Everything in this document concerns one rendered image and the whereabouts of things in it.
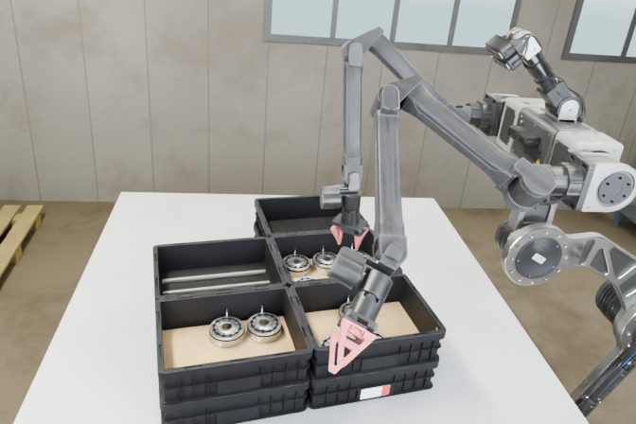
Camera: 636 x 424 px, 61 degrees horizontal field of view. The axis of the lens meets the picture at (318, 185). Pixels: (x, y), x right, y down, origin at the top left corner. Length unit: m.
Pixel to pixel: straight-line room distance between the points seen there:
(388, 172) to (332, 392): 0.71
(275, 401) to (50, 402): 0.62
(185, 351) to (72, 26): 2.70
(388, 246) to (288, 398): 0.66
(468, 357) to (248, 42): 2.57
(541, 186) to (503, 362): 0.84
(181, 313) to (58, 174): 2.72
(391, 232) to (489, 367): 0.91
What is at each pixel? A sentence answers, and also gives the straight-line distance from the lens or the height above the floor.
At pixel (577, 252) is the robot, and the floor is 1.15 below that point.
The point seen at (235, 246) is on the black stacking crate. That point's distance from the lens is 1.93.
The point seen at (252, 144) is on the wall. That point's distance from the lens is 3.97.
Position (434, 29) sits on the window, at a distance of 3.94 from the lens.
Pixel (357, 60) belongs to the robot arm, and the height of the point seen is 1.60.
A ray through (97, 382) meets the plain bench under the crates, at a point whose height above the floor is 0.70.
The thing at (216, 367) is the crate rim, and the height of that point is 0.92.
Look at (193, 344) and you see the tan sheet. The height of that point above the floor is 0.83.
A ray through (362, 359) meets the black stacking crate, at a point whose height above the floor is 0.87.
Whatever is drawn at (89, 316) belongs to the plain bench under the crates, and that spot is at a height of 0.70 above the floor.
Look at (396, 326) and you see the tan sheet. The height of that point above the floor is 0.83.
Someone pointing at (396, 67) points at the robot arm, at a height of 1.58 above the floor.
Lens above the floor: 1.93
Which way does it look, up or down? 25 degrees down
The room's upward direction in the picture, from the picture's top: 5 degrees clockwise
